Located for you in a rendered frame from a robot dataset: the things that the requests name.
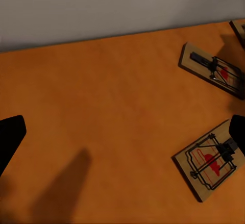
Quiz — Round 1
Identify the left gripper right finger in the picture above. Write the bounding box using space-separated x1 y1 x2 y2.
229 114 245 156

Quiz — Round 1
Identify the mousetrap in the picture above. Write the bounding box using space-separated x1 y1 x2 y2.
172 118 245 203
179 42 245 100
230 20 245 50

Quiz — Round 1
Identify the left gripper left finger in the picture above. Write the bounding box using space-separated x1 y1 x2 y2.
0 115 27 176

